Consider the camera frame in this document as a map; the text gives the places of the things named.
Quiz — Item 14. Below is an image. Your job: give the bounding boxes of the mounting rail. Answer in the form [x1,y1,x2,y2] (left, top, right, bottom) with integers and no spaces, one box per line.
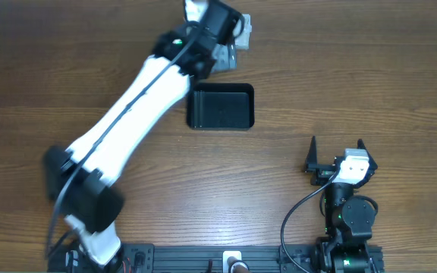
[47,242,385,273]

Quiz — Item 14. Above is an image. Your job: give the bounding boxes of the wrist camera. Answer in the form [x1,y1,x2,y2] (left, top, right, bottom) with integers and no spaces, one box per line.
[333,148,371,186]
[209,42,238,74]

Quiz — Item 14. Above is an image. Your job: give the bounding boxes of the clear test tube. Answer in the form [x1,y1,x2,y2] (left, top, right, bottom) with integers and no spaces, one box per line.
[192,90,205,128]

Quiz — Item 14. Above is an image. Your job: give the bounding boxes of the black cable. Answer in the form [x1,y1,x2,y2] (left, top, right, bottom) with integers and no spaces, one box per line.
[45,20,205,259]
[280,171,341,271]

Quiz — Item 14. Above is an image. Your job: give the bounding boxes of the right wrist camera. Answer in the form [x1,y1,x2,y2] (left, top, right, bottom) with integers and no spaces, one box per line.
[333,148,371,186]

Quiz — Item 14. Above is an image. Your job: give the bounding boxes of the black tray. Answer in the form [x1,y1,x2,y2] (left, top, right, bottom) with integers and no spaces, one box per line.
[185,82,256,132]

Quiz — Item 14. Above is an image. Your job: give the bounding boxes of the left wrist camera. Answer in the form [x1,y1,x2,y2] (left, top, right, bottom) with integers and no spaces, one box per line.
[209,42,238,74]

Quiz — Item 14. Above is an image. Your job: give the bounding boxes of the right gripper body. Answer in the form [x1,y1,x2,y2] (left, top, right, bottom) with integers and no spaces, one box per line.
[303,162,379,187]

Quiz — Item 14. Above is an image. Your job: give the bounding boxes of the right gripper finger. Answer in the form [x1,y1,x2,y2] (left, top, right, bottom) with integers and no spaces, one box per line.
[357,138,379,172]
[303,135,319,172]

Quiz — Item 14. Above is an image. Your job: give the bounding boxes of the white test tube rack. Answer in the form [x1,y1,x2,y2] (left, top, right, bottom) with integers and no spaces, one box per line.
[231,14,253,52]

